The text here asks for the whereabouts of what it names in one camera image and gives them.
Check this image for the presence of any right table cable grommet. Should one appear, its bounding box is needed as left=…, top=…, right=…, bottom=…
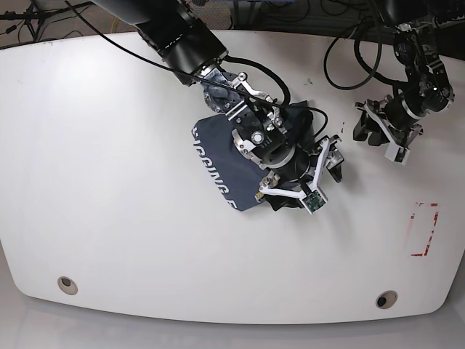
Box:
left=376, top=290, right=398, bottom=310

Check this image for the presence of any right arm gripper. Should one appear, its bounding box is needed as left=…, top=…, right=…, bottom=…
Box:
left=256, top=135, right=344, bottom=211

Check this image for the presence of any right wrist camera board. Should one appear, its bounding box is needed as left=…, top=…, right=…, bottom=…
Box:
left=301, top=190, right=327, bottom=214

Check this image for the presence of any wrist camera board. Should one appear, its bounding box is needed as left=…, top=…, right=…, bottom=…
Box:
left=384, top=143, right=411, bottom=165
left=301, top=190, right=327, bottom=214

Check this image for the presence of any left table cable grommet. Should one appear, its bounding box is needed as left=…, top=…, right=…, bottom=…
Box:
left=57, top=276, right=78, bottom=296

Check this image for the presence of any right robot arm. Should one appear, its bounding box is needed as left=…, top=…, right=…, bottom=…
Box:
left=99, top=1, right=344, bottom=213

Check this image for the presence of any table cable grommet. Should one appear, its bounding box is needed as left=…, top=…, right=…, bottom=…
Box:
left=57, top=276, right=78, bottom=296
left=376, top=290, right=398, bottom=310

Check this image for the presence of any black tripod stand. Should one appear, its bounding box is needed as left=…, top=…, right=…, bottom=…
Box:
left=1, top=0, right=70, bottom=42

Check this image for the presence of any dark blue printed T-shirt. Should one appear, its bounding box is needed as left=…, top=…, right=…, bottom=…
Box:
left=192, top=100, right=314, bottom=212

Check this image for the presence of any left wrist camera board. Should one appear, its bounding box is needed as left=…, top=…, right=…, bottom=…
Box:
left=384, top=143, right=411, bottom=165

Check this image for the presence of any red tape rectangle marking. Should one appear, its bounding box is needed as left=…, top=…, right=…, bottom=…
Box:
left=407, top=202, right=441, bottom=257

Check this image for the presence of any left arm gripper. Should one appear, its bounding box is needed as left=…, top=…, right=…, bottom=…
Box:
left=352, top=96, right=423, bottom=149

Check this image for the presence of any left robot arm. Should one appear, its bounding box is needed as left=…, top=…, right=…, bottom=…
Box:
left=352, top=1, right=464, bottom=162

